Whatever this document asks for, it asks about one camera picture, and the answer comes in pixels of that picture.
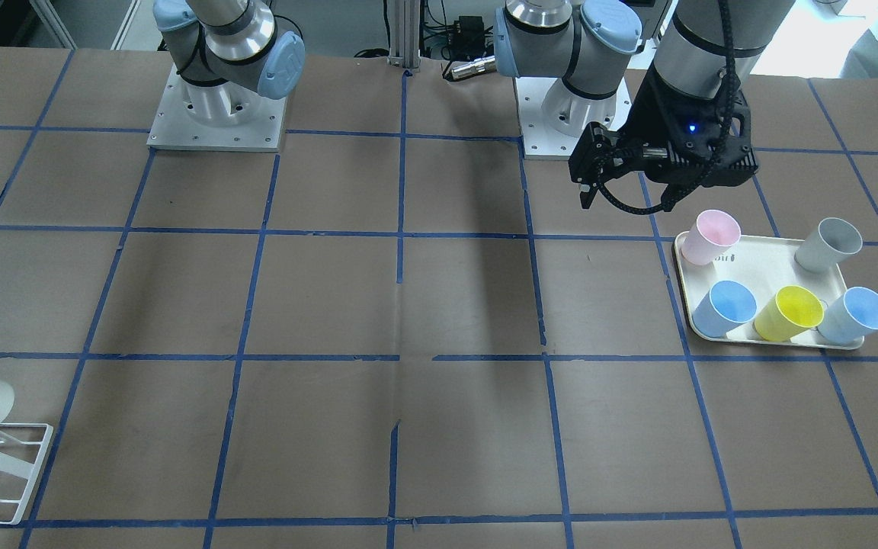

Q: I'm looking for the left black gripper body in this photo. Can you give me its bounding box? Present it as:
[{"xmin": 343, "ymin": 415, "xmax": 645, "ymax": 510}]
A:
[{"xmin": 617, "ymin": 72, "xmax": 758, "ymax": 188}]

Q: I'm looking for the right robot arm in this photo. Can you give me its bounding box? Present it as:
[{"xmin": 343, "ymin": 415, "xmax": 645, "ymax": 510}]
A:
[{"xmin": 152, "ymin": 1, "xmax": 306, "ymax": 132}]

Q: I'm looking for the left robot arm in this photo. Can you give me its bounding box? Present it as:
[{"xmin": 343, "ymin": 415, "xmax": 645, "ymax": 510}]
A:
[{"xmin": 492, "ymin": 1, "xmax": 793, "ymax": 216}]

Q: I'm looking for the pink cup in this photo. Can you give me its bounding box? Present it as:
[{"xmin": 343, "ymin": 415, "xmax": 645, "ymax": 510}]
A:
[{"xmin": 680, "ymin": 209, "xmax": 742, "ymax": 265}]

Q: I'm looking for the light blue cup far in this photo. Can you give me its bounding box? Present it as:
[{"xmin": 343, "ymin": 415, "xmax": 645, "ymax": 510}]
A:
[{"xmin": 692, "ymin": 279, "xmax": 758, "ymax": 338}]

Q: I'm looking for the light blue cup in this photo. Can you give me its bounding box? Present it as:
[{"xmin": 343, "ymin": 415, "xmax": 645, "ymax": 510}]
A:
[
  {"xmin": 816, "ymin": 286, "xmax": 878, "ymax": 346},
  {"xmin": 692, "ymin": 279, "xmax": 758, "ymax": 338}
]

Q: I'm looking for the grey cup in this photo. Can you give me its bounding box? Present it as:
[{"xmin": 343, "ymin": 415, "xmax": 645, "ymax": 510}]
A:
[{"xmin": 794, "ymin": 217, "xmax": 864, "ymax": 272}]

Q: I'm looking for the yellow cup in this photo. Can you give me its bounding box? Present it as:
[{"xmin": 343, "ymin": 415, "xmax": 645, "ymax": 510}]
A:
[{"xmin": 753, "ymin": 285, "xmax": 825, "ymax": 342}]

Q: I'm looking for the light blue cup near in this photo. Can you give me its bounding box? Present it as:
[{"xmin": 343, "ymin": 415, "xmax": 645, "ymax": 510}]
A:
[{"xmin": 816, "ymin": 286, "xmax": 878, "ymax": 346}]

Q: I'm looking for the silver cylinder connector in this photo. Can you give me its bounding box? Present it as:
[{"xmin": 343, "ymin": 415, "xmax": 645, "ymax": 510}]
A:
[{"xmin": 442, "ymin": 55, "xmax": 497, "ymax": 82}]

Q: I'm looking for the cream plastic tray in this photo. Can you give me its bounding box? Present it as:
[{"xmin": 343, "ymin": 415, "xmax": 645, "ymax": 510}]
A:
[{"xmin": 673, "ymin": 232, "xmax": 865, "ymax": 351}]

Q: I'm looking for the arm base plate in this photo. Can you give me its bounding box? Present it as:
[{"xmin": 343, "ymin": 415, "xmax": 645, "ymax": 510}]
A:
[
  {"xmin": 147, "ymin": 66, "xmax": 287, "ymax": 153},
  {"xmin": 514, "ymin": 77, "xmax": 631, "ymax": 161}
]

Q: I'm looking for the aluminium frame post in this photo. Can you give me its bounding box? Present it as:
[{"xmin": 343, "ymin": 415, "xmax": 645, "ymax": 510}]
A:
[{"xmin": 384, "ymin": 0, "xmax": 422, "ymax": 73}]

